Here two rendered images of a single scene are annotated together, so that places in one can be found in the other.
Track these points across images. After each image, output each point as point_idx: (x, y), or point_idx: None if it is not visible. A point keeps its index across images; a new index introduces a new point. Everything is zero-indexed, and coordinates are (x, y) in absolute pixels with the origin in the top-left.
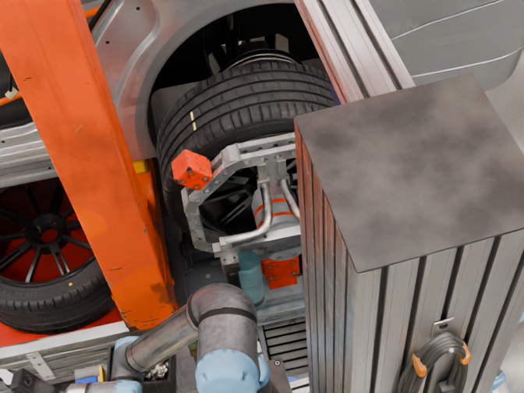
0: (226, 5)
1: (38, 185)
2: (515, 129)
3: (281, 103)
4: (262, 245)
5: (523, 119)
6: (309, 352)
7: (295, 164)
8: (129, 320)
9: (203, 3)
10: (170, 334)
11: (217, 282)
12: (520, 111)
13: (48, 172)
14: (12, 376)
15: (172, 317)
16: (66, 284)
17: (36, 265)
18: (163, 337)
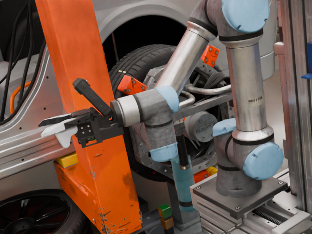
0: (123, 15)
1: (5, 213)
2: (281, 147)
3: (172, 46)
4: (194, 110)
5: (282, 144)
6: (285, 11)
7: (167, 196)
8: (109, 224)
9: (111, 13)
10: (180, 53)
11: (157, 217)
12: (278, 142)
13: (22, 164)
14: (73, 82)
15: (178, 45)
16: None
17: None
18: (175, 60)
